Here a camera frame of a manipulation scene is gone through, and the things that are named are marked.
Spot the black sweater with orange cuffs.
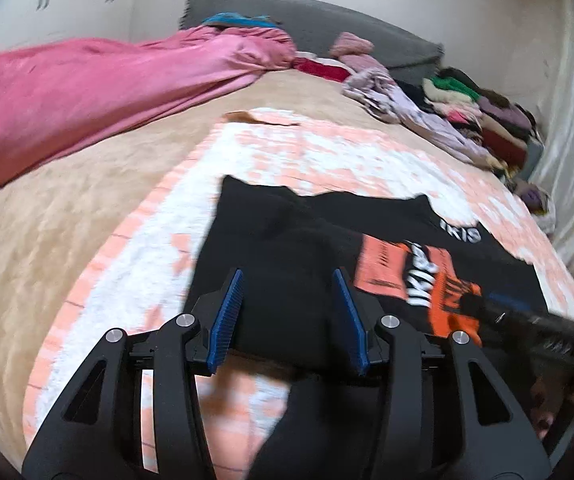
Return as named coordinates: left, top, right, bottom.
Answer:
left=188, top=177, right=546, bottom=479

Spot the white bag of clothes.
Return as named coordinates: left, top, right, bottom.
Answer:
left=510, top=179, right=557, bottom=236

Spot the stack of folded clothes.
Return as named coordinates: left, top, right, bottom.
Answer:
left=421, top=67, right=544, bottom=180

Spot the person's right hand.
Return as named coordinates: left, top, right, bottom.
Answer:
left=529, top=376, right=574, bottom=440

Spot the pink and white plaid blanket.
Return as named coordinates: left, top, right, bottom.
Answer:
left=33, top=109, right=574, bottom=479

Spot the beige bed sheet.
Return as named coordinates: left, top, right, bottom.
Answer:
left=0, top=69, right=363, bottom=461

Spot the lilac crumpled garment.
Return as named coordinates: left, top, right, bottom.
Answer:
left=341, top=68, right=498, bottom=170

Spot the red garment near headboard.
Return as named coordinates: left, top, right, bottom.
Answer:
left=292, top=58, right=351, bottom=82

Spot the pink fluffy garment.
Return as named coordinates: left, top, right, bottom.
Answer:
left=329, top=32, right=387, bottom=73

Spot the pink satin duvet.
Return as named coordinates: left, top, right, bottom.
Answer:
left=0, top=26, right=296, bottom=187

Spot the grey quilted headboard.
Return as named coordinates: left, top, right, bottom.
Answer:
left=178, top=0, right=444, bottom=70

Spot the blue cloth near headboard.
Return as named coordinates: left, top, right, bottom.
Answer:
left=201, top=12, right=281, bottom=28

